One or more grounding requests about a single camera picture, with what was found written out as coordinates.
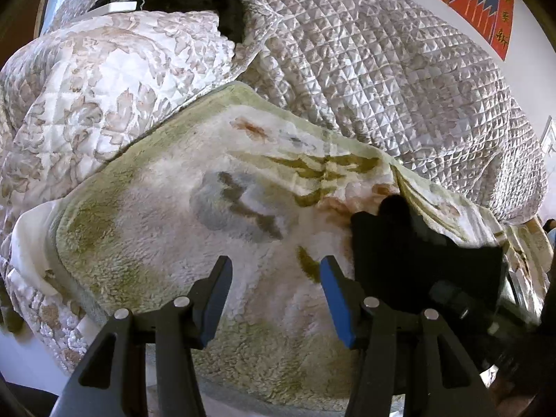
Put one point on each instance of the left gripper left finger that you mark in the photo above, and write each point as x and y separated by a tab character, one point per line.
111	378

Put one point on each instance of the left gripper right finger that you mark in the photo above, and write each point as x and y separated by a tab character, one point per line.
441	379

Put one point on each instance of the black pants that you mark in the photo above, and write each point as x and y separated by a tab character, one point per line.
400	260

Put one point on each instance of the floral fleece blanket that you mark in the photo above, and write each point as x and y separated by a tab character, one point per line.
234	175

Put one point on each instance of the white floral quilted comforter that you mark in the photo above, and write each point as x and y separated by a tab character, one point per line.
71	100

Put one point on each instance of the quilted grey-pink bedspread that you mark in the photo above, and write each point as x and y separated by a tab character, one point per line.
392	75

